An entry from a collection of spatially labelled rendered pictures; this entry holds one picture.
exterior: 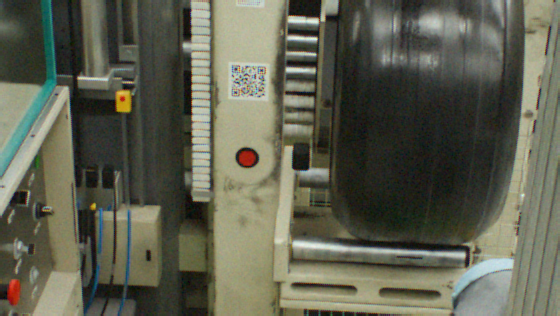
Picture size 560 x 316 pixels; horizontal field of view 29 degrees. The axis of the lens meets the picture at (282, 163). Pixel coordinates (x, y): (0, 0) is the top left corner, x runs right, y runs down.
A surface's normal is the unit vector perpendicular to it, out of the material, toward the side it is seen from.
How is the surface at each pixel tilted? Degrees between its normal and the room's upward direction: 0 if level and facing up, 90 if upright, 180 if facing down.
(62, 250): 90
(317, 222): 0
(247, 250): 90
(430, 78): 64
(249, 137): 90
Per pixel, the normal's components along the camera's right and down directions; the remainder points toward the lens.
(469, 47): -0.02, -0.15
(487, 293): -0.57, -0.55
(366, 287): -0.05, 0.47
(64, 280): 0.04, -0.88
